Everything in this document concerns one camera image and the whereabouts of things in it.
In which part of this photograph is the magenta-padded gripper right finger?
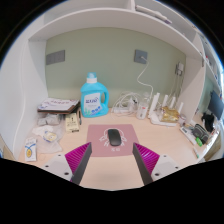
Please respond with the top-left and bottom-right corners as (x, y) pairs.
(132, 142), (185, 186)

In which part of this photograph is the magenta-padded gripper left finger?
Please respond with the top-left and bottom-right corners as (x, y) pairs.
(41, 142), (94, 186)

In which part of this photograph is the black computer mouse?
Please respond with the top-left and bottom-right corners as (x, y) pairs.
(107, 128), (123, 147)

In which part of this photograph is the pink mouse pad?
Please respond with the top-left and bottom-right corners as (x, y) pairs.
(86, 123), (140, 158)

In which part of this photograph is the yellow cardboard box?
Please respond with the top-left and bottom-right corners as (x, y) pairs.
(64, 112), (80, 134)

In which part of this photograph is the clear plastic bag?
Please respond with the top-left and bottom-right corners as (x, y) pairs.
(32, 113), (66, 154)

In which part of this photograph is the white router with antennas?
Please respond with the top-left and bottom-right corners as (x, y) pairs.
(147, 92), (185, 128)

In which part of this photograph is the black pen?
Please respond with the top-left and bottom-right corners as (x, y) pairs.
(77, 109), (83, 126)

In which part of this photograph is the white card with medal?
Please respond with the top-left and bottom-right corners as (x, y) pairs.
(24, 136), (38, 163)

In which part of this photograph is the gold foil bag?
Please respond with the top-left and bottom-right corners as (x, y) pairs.
(161, 105), (181, 123)

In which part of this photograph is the white power strip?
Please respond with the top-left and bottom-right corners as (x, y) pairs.
(112, 104), (138, 116)

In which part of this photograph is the blue detergent bottle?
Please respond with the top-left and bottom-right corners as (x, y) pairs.
(79, 72), (110, 119)

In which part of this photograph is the stack of books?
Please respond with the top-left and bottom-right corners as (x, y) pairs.
(37, 97), (81, 115)

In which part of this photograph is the black cloth bag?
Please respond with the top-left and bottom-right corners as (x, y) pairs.
(201, 112), (216, 133)

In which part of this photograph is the black monitor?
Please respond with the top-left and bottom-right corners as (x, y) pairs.
(207, 90), (224, 121)

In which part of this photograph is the white desk shelf unit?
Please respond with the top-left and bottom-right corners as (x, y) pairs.
(0, 0), (224, 162)

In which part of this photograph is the white coiled cable bundle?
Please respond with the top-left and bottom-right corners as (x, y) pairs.
(111, 92), (143, 117)

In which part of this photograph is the white power cable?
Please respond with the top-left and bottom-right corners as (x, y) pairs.
(136, 59), (155, 98)

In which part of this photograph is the white wall charger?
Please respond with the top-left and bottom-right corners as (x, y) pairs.
(175, 61), (185, 77)

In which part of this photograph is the grey wall socket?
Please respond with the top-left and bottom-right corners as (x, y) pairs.
(133, 49), (149, 65)

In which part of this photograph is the grey blank wall plate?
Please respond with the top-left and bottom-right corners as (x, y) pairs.
(45, 49), (66, 66)

